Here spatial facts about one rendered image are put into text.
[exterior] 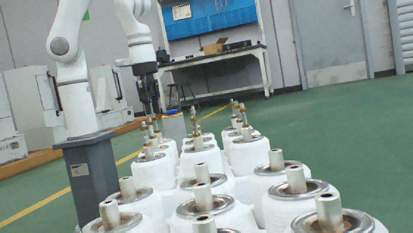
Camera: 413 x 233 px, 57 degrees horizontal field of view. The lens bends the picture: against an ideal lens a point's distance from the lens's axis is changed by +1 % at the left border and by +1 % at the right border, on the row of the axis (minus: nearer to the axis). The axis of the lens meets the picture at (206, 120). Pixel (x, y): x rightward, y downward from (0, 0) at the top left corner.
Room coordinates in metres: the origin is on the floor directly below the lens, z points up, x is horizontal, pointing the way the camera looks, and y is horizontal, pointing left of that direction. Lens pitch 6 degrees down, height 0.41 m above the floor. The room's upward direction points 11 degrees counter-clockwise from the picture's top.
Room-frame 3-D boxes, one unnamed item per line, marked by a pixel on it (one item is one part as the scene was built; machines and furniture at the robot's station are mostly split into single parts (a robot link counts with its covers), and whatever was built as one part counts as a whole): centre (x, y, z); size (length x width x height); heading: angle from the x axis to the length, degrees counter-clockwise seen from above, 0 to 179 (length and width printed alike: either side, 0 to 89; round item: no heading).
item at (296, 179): (0.46, -0.10, 0.26); 0.02 x 0.02 x 0.03
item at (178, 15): (6.11, 0.06, 1.54); 0.32 x 0.02 x 0.25; 73
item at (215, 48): (5.79, -0.32, 0.87); 0.40 x 0.30 x 0.23; 59
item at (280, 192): (0.46, -0.10, 0.25); 0.08 x 0.08 x 0.01
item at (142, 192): (0.58, 0.14, 0.25); 0.08 x 0.08 x 0.01
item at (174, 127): (1.29, 0.11, 0.16); 0.07 x 0.07 x 0.31; 1
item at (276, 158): (0.58, -0.10, 0.26); 0.02 x 0.02 x 0.03
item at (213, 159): (0.89, 0.03, 0.16); 0.10 x 0.10 x 0.18
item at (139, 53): (1.13, 0.17, 0.52); 0.11 x 0.09 x 0.06; 79
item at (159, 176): (0.89, 0.15, 0.16); 0.10 x 0.10 x 0.18
